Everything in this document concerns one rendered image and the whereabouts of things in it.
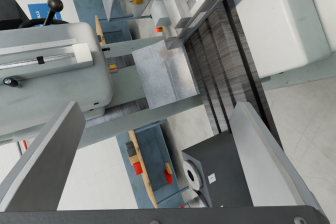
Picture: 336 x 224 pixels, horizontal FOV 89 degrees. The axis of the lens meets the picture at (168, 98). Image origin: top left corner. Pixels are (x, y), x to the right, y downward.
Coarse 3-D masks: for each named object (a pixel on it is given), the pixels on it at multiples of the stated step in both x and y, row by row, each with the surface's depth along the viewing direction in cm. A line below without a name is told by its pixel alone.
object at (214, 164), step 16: (208, 144) 56; (224, 144) 53; (192, 160) 51; (208, 160) 48; (224, 160) 50; (192, 176) 54; (208, 176) 48; (224, 176) 50; (240, 176) 52; (192, 192) 55; (208, 192) 48; (224, 192) 50; (240, 192) 52
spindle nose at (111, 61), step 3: (108, 57) 48; (111, 57) 48; (108, 60) 47; (111, 60) 48; (114, 60) 48; (108, 63) 47; (111, 63) 47; (114, 63) 48; (108, 66) 47; (111, 69) 48; (114, 69) 48; (111, 72) 49; (114, 72) 49
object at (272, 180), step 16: (240, 112) 10; (256, 112) 10; (240, 128) 10; (256, 128) 9; (240, 144) 10; (256, 144) 8; (272, 144) 8; (240, 160) 10; (256, 160) 8; (272, 160) 7; (288, 160) 7; (256, 176) 8; (272, 176) 7; (288, 176) 7; (256, 192) 8; (272, 192) 7; (288, 192) 6; (304, 192) 6; (320, 208) 7
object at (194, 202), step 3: (192, 198) 54; (195, 198) 53; (189, 201) 53; (192, 201) 52; (195, 201) 52; (198, 201) 52; (183, 204) 52; (186, 204) 52; (189, 204) 51; (192, 204) 51; (195, 204) 51; (198, 204) 51; (186, 207) 51
